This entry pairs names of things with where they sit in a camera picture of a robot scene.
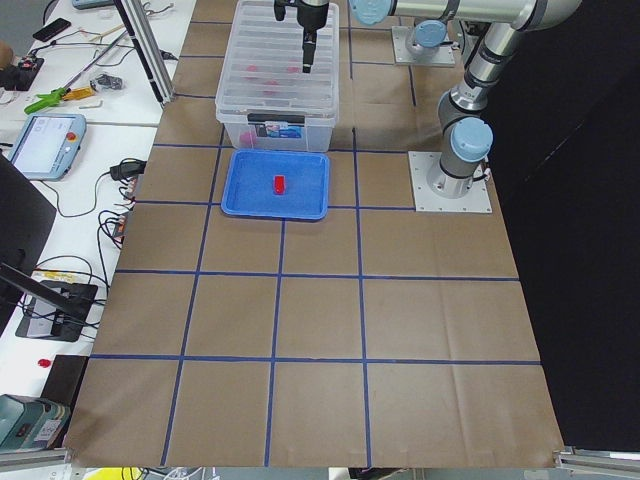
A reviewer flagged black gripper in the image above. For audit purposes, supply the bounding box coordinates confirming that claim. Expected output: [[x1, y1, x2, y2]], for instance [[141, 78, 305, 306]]
[[274, 0, 329, 73]]

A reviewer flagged clear plastic box lid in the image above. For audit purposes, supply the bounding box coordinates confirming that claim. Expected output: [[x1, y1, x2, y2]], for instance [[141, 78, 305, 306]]
[[215, 1, 340, 117]]

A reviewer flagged red block from tray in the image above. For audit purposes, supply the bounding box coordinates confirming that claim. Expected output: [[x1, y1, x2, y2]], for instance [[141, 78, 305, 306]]
[[273, 175, 286, 195]]

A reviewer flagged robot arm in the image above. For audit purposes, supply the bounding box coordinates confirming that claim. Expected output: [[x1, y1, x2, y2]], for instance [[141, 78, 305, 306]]
[[404, 19, 459, 68], [349, 1, 580, 199]]

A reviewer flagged black box latch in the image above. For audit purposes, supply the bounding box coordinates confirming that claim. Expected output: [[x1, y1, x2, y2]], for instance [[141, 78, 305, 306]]
[[247, 112, 305, 125]]

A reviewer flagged clear plastic storage box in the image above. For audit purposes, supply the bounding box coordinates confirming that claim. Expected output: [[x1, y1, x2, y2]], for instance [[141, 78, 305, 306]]
[[216, 109, 338, 152]]

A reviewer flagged blue plastic tray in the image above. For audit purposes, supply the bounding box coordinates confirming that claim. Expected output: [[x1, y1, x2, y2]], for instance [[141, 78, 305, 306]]
[[221, 149, 330, 221]]

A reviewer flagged black power adapter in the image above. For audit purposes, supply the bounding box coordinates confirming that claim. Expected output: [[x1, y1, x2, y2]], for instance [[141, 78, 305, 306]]
[[109, 159, 147, 181]]

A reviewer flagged black smartphone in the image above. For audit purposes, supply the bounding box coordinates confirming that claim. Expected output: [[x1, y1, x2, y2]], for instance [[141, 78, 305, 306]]
[[32, 17, 71, 42]]

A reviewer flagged blue teach pendant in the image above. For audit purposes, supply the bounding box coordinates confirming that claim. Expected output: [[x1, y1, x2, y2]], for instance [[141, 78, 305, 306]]
[[9, 113, 87, 181]]

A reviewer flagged black monitor stand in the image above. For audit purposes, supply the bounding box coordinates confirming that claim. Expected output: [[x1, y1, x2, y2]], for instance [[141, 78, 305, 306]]
[[1, 263, 98, 342]]

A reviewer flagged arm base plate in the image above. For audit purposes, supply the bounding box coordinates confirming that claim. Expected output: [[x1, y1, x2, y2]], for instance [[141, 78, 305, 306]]
[[408, 151, 492, 214], [391, 21, 455, 68]]

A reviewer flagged aluminium frame post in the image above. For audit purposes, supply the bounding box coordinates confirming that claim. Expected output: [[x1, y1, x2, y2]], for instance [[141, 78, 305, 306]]
[[114, 0, 174, 106]]

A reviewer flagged green handled reach grabber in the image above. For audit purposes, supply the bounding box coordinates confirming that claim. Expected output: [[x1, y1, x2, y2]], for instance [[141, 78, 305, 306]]
[[24, 30, 128, 115]]

